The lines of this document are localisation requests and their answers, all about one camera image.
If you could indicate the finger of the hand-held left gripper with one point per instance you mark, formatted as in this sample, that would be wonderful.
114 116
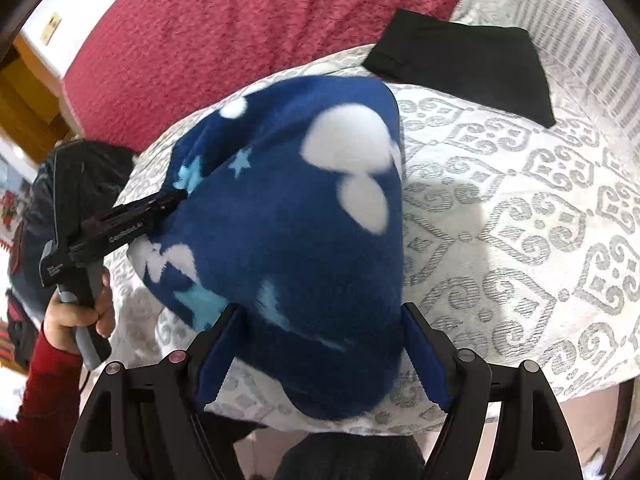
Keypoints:
160 204

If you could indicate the black folded cloth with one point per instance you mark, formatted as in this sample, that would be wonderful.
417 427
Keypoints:
465 65

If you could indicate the white grey patterned bedspread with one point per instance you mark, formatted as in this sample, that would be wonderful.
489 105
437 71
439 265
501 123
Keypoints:
500 210

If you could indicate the yellow wooden furniture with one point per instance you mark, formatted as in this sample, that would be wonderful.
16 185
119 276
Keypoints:
25 105

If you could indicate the red blanket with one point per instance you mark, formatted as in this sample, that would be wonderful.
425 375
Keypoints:
200 35

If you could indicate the dark clothing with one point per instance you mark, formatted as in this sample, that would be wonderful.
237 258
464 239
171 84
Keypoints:
85 175

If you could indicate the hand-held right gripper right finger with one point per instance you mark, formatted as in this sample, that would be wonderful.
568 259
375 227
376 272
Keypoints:
425 355

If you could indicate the person's left hand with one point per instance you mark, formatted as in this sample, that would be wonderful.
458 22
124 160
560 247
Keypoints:
62 322

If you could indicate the blue fleece printed pants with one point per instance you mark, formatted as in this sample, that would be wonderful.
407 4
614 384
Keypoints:
280 240

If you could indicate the dark cloth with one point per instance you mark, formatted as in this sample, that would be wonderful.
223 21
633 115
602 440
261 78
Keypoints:
350 460

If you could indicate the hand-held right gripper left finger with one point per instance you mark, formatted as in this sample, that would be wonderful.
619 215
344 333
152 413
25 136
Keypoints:
220 355

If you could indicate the wall socket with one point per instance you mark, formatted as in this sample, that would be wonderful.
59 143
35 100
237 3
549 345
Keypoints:
50 28

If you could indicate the person's left forearm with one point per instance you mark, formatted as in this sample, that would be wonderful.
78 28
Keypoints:
45 405

